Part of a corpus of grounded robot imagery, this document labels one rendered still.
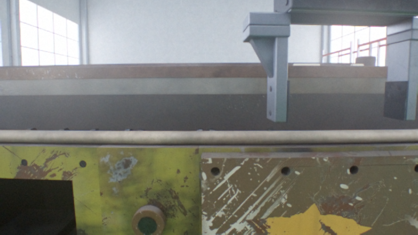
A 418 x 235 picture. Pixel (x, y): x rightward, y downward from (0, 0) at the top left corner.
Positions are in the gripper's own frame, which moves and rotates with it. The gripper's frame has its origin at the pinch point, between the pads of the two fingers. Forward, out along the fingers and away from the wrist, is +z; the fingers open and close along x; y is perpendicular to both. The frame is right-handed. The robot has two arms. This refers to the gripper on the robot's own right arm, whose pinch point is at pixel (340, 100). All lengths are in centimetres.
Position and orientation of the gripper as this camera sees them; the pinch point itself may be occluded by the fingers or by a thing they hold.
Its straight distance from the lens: 25.5
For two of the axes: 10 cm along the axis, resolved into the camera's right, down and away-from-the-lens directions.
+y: 0.3, 0.8, -10.0
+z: 0.0, 10.0, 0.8
